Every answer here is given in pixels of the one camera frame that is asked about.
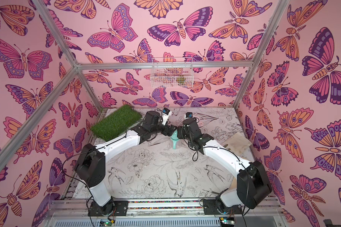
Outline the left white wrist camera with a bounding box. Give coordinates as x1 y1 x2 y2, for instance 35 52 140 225
161 108 172 125

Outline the teal bottle cap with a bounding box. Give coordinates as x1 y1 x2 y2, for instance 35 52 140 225
171 129 179 141

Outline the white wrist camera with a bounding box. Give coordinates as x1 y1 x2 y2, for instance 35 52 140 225
161 108 172 125
184 112 193 120

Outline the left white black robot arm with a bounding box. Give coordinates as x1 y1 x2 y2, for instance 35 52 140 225
75 108 177 216

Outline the beige work glove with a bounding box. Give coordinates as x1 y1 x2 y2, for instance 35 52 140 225
222 132 252 156

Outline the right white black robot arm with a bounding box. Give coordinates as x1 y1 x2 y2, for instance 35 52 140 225
178 118 272 213

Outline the white wire basket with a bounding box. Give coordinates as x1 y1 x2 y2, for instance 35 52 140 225
149 57 194 89

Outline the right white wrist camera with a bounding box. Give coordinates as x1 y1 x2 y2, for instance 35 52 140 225
184 112 193 120

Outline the green artificial grass mat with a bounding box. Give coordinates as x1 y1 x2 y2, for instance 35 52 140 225
91 105 142 141

